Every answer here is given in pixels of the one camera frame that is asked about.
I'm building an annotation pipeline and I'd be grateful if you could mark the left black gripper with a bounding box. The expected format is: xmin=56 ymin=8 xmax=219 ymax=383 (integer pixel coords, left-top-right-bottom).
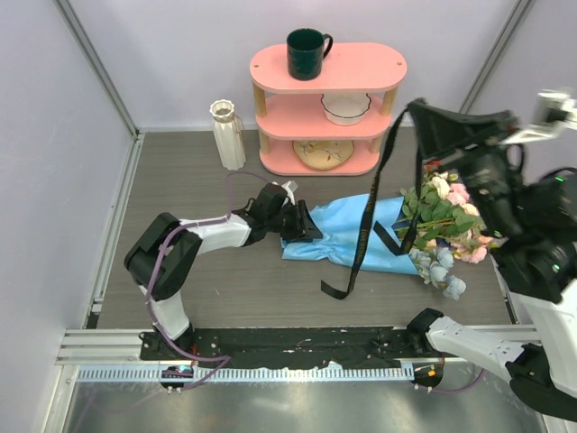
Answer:
xmin=266 ymin=200 xmax=323 ymax=244

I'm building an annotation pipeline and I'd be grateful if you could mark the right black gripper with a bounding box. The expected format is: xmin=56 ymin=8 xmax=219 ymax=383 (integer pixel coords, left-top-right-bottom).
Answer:
xmin=399 ymin=100 xmax=520 ymax=234

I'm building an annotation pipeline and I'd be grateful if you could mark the blue wrapping paper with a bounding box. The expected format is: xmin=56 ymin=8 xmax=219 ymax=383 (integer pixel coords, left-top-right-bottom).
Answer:
xmin=281 ymin=193 xmax=417 ymax=275

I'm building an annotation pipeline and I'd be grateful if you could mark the black ribbon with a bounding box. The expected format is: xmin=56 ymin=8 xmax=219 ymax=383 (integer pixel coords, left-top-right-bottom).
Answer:
xmin=321 ymin=97 xmax=426 ymax=300

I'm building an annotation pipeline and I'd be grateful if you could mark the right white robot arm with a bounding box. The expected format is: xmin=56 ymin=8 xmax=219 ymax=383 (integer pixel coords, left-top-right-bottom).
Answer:
xmin=407 ymin=98 xmax=576 ymax=421

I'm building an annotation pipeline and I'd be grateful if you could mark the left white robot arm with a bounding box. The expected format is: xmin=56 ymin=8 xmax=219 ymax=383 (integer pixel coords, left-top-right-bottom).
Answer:
xmin=124 ymin=181 xmax=323 ymax=360

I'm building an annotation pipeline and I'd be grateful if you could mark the white ribbed ceramic vase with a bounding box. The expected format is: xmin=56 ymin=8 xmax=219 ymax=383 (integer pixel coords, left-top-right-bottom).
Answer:
xmin=209 ymin=99 xmax=246 ymax=170

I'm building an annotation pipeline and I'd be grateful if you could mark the artificial flower bunch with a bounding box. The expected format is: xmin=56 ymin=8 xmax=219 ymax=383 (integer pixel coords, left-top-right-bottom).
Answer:
xmin=394 ymin=171 xmax=498 ymax=300

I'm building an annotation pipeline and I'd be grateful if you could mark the floral round plate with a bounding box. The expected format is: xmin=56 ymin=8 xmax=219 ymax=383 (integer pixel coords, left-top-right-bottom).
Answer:
xmin=292 ymin=140 xmax=354 ymax=170

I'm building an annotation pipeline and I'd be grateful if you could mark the white scalloped bowl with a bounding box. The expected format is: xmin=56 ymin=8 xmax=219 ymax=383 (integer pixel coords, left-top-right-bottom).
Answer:
xmin=321 ymin=93 xmax=371 ymax=126

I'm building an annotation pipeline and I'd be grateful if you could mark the pink three-tier shelf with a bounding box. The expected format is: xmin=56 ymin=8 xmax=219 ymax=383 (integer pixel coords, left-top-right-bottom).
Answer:
xmin=250 ymin=42 xmax=408 ymax=176

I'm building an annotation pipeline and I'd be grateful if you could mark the dark green mug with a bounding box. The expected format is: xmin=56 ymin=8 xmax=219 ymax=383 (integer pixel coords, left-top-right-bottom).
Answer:
xmin=286 ymin=28 xmax=334 ymax=81

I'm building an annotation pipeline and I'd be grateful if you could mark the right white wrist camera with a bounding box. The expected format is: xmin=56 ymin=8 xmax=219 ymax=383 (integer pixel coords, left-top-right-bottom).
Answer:
xmin=501 ymin=89 xmax=576 ymax=145

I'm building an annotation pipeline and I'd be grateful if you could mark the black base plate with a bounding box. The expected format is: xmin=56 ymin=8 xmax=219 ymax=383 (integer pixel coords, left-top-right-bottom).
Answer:
xmin=138 ymin=325 xmax=463 ymax=371

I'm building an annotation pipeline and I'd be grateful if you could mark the white slotted cable duct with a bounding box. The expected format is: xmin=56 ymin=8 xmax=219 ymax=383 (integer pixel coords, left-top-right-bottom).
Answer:
xmin=77 ymin=363 xmax=414 ymax=383

